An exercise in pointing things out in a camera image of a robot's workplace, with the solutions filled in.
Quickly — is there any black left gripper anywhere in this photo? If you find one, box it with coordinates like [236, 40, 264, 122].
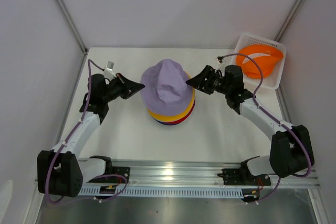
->
[102, 73, 144, 103]

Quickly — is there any lilac bucket hat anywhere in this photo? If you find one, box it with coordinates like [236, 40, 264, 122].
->
[140, 59, 193, 116]

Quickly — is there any orange bucket hat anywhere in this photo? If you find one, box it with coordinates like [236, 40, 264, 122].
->
[236, 44, 284, 79]

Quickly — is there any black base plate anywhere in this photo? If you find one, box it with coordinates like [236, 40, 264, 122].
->
[217, 168, 271, 186]
[89, 166, 131, 184]

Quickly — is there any white slotted cable duct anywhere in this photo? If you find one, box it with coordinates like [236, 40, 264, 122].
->
[79, 186, 244, 199]

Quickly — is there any aluminium mounting rail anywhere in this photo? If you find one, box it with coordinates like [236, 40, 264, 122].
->
[112, 159, 321, 189]

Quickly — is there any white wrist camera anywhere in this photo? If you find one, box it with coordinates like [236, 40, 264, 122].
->
[103, 61, 116, 80]
[216, 56, 227, 72]

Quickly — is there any red bucket hat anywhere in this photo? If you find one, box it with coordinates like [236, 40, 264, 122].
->
[167, 99, 196, 125]

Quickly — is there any white plastic basket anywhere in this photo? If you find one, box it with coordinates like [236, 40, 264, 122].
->
[230, 33, 287, 90]

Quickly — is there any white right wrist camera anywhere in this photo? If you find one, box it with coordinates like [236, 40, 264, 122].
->
[216, 56, 227, 72]

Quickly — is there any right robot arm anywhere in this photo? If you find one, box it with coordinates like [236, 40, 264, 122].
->
[186, 65, 314, 184]

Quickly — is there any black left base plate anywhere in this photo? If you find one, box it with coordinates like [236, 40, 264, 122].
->
[89, 166, 131, 184]

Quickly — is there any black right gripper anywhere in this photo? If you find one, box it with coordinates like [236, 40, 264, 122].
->
[186, 65, 231, 95]

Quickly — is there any yellow bucket hat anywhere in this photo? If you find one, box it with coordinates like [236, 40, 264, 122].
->
[146, 70, 196, 123]

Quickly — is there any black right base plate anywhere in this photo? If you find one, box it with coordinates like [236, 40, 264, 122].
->
[217, 168, 271, 186]

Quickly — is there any blue bucket hat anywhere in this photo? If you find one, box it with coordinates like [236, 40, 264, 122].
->
[154, 119, 179, 126]

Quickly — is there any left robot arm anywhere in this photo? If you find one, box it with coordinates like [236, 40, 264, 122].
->
[37, 73, 145, 197]

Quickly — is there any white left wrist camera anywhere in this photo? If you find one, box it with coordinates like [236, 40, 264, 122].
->
[103, 61, 116, 80]

